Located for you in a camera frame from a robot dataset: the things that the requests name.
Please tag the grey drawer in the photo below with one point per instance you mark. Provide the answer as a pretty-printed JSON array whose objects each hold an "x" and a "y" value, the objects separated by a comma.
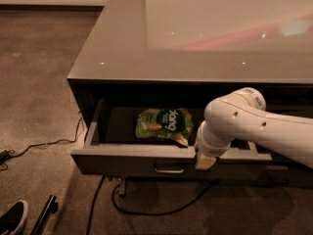
[
  {"x": 287, "y": 176},
  {"x": 112, "y": 149}
]

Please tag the black power adapter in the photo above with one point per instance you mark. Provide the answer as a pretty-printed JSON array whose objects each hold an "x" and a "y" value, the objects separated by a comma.
[{"x": 4, "y": 155}]

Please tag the black metal bar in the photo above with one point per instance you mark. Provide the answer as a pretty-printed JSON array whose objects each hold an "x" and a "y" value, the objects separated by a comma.
[{"x": 50, "y": 207}]

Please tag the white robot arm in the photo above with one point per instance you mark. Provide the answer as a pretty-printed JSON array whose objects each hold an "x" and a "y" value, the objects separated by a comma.
[{"x": 242, "y": 115}]

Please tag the grey drawer cabinet counter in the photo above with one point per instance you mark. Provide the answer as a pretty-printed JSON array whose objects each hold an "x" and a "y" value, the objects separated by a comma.
[{"x": 172, "y": 54}]

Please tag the black and white shoe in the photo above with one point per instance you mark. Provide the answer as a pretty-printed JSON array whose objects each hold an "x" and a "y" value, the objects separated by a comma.
[{"x": 13, "y": 221}]

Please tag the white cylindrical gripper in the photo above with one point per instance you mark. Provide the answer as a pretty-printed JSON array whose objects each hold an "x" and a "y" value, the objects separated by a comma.
[{"x": 208, "y": 148}]

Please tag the green snack bag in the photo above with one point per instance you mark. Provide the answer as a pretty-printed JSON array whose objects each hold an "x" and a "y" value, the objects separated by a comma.
[{"x": 173, "y": 124}]

